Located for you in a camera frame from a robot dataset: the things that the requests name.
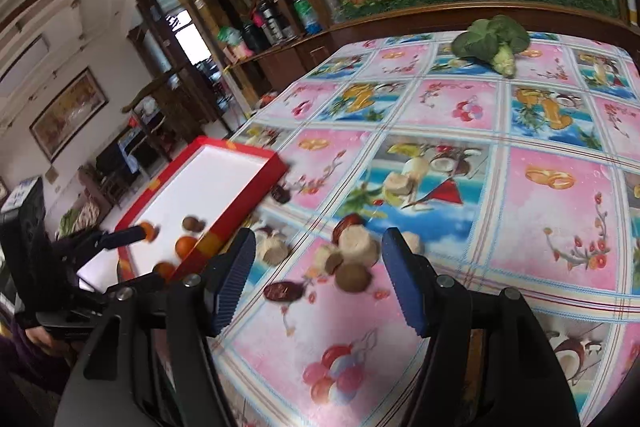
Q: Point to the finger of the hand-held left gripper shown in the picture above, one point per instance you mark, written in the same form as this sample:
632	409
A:
145	281
122	237

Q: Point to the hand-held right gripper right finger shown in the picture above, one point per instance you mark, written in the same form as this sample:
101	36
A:
407	287

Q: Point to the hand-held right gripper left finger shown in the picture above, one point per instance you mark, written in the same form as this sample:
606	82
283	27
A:
232	277

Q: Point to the large beige rice cake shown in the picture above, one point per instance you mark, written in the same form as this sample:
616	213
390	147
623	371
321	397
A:
357	244

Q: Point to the red date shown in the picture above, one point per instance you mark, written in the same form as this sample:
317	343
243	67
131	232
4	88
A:
349	226
282	292
280	194

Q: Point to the red tray with white inside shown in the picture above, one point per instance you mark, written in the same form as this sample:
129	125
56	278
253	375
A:
200	177

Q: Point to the person's left forearm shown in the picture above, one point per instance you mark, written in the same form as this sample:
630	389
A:
30	352

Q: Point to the brown longan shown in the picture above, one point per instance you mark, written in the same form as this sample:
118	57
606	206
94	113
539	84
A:
352	278
192	223

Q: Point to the wooden chair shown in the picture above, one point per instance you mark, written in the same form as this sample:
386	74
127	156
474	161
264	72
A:
160	107

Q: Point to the printed fruit tablecloth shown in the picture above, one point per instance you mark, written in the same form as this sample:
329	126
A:
540	227

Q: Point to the green broccoli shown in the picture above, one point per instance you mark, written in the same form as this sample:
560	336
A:
492	38

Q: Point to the green label bottle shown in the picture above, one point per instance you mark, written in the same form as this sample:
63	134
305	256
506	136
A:
304	9

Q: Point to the framed wall painting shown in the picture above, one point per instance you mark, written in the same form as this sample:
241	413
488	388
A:
67	114

